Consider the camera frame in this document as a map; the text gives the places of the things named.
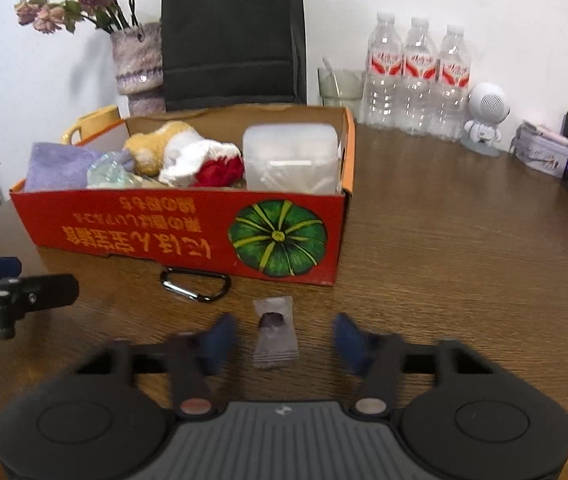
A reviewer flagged small clear snack packet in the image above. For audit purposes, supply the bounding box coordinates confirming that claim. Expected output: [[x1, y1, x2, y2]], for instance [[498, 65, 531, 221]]
[[252, 296, 299, 367]]

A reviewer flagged clear crumpled plastic wrap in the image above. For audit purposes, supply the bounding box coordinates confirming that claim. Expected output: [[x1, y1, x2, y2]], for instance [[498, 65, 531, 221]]
[[86, 151, 138, 190]]

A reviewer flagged purple knitted cloth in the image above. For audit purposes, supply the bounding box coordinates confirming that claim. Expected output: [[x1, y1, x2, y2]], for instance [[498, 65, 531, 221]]
[[25, 142, 104, 192]]

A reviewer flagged red artificial rose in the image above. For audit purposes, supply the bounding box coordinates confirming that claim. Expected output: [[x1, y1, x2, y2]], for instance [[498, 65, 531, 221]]
[[195, 156, 244, 187]]

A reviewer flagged translucent plastic container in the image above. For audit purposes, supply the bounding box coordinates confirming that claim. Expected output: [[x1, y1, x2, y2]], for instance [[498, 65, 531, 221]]
[[241, 122, 342, 195]]

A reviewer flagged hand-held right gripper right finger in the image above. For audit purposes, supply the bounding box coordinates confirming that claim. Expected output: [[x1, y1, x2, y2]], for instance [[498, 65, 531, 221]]
[[333, 312, 498, 419]]

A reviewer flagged red cardboard box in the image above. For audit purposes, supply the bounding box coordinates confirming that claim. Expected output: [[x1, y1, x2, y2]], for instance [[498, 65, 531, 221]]
[[9, 104, 356, 287]]

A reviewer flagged clear water bottle red label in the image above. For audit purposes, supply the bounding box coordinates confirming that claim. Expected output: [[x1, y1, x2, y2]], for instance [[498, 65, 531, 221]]
[[431, 24, 473, 142], [361, 10, 405, 128], [401, 16, 440, 136]]

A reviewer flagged black paper bag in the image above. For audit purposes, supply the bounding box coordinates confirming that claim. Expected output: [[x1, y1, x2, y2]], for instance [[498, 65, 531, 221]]
[[160, 0, 308, 112]]

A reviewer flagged clear glass cup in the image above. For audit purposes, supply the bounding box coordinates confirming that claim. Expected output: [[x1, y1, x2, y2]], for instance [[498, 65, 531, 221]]
[[317, 57, 366, 109]]

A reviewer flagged purple textured vase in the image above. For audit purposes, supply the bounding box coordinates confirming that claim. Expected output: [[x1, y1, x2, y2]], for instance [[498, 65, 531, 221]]
[[110, 21, 166, 116]]

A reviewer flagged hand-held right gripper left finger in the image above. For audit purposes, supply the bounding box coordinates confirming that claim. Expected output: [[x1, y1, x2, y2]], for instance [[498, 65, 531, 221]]
[[71, 312, 239, 419]]

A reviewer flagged yellow mug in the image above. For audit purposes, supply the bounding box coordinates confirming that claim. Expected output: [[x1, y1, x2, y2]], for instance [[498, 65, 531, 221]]
[[60, 105, 124, 145]]

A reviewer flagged white robot-shaped speaker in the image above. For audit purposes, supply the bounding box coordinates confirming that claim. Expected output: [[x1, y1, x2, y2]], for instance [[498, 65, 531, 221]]
[[460, 82, 506, 155]]

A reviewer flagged yellow and white plush toy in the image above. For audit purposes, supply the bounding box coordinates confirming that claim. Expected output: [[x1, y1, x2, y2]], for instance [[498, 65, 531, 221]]
[[123, 121, 243, 187]]

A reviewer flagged black carabiner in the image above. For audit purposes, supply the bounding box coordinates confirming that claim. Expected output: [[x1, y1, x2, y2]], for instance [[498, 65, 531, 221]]
[[160, 267, 231, 304]]

